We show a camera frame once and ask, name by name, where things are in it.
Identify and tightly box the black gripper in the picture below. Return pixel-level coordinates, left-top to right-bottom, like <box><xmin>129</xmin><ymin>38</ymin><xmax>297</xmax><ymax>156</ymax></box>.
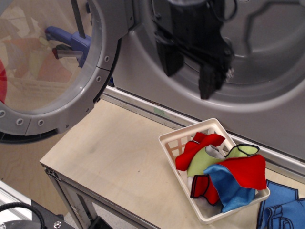
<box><xmin>152</xmin><ymin>0</ymin><xmax>235</xmax><ymax>100</ymax></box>

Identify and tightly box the red cloth with black trim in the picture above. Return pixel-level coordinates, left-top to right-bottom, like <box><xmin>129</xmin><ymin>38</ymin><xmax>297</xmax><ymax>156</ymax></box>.
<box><xmin>175</xmin><ymin>132</ymin><xmax>225</xmax><ymax>171</ymax></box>

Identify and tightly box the white cloth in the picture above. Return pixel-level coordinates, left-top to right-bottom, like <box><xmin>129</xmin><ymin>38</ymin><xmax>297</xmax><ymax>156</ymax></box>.
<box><xmin>187</xmin><ymin>145</ymin><xmax>225</xmax><ymax>208</ymax></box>

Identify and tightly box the lime green cloth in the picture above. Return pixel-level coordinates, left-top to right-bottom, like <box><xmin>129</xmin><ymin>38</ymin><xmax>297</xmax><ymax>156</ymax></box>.
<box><xmin>187</xmin><ymin>144</ymin><xmax>260</xmax><ymax>177</ymax></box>

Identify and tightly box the small red black-edged cloth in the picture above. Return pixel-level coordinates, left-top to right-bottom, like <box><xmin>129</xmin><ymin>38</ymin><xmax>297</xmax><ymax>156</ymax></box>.
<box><xmin>190</xmin><ymin>175</ymin><xmax>220</xmax><ymax>206</ymax></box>

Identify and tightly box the blue felt cloth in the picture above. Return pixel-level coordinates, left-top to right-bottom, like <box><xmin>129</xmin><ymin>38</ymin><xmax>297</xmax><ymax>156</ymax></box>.
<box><xmin>204</xmin><ymin>164</ymin><xmax>256</xmax><ymax>213</ymax></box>

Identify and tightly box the white plastic laundry basket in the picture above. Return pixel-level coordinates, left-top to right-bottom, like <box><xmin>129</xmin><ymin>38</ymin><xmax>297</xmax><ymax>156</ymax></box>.
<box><xmin>159</xmin><ymin>118</ymin><xmax>270</xmax><ymax>224</ymax></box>

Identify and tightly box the grey laundry machine body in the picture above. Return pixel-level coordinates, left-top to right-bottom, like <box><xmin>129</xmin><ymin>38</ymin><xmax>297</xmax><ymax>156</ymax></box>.
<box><xmin>91</xmin><ymin>0</ymin><xmax>305</xmax><ymax>162</ymax></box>

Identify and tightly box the grey round machine door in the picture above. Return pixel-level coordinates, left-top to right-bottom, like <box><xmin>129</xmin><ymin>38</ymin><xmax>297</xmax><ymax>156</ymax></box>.
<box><xmin>0</xmin><ymin>0</ymin><xmax>134</xmax><ymax>144</ymax></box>

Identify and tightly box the blue bar clamp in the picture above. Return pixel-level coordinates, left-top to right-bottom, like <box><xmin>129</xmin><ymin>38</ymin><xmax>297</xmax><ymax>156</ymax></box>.
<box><xmin>45</xmin><ymin>26</ymin><xmax>91</xmax><ymax>68</ymax></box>

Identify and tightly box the blue cloth on table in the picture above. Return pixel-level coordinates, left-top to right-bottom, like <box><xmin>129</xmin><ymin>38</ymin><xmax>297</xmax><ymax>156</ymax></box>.
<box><xmin>256</xmin><ymin>180</ymin><xmax>305</xmax><ymax>229</ymax></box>

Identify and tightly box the red round object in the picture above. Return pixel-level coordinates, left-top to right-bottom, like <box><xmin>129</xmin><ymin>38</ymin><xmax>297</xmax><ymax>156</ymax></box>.
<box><xmin>0</xmin><ymin>61</ymin><xmax>8</xmax><ymax>104</ymax></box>

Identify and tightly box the aluminium frame rail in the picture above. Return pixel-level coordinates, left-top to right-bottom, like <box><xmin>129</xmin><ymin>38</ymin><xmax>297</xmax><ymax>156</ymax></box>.
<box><xmin>101</xmin><ymin>86</ymin><xmax>305</xmax><ymax>183</ymax></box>

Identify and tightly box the black metal base plate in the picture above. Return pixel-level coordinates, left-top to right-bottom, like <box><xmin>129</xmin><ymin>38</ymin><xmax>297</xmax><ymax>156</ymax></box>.
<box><xmin>31</xmin><ymin>200</ymin><xmax>74</xmax><ymax>229</ymax></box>

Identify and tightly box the black braided cable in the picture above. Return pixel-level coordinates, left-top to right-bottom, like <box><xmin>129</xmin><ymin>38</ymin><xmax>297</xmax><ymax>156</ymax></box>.
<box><xmin>0</xmin><ymin>202</ymin><xmax>45</xmax><ymax>229</ymax></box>

